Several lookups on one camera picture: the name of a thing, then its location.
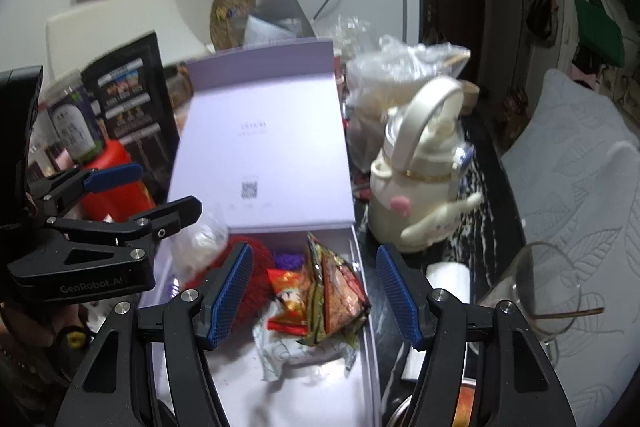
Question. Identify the grey envelope bag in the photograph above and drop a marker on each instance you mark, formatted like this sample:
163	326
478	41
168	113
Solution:
280	19

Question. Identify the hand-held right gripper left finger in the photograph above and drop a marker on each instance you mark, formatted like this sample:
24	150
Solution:
232	292

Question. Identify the white cartoon print pouch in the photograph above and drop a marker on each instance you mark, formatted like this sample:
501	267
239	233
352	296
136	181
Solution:
295	349

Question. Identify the purple candy packets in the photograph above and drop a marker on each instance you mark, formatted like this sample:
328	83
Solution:
289	261

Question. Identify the round woven mat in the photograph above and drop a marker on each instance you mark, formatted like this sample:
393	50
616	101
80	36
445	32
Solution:
230	7

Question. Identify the triangular brown snack packet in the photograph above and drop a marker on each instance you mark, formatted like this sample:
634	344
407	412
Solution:
342	294

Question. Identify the green gold snack packet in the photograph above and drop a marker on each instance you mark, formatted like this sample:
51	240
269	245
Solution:
314	277

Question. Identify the lavender gift box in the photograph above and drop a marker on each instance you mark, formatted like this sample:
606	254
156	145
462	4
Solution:
260	142

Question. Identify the red knitted pouch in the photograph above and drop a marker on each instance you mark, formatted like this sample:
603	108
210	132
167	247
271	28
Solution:
257	287

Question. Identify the green tote bag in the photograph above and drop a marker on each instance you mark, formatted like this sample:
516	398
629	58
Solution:
600	34

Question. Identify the small metal bowl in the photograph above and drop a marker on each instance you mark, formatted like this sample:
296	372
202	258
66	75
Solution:
400	412

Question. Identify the clear plastic bag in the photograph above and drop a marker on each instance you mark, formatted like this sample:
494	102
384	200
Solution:
390	77

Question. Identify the white cartoon teapot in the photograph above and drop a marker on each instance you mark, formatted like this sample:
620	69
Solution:
410	192

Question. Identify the beige cup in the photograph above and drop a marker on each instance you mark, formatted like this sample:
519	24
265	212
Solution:
469	93

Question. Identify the jar with dark label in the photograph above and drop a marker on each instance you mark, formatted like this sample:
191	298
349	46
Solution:
75	122

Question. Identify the red orange snack packet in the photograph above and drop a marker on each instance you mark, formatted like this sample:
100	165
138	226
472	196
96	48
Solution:
287	302

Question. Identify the light blue leaf pillow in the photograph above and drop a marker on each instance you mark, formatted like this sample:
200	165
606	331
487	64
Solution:
575	232

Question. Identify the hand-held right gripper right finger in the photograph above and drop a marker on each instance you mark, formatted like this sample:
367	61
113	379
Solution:
400	297

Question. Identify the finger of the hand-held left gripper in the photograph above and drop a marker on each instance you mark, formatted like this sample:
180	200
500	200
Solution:
112	177
170	214

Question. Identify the dark hanging bag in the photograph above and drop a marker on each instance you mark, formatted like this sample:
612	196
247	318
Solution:
541	12

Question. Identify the person's left hand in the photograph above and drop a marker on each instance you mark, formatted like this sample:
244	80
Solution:
25	322

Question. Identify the red canister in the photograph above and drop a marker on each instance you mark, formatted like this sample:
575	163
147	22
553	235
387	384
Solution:
115	202

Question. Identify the glass mug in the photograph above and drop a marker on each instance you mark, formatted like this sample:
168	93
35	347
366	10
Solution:
530	287

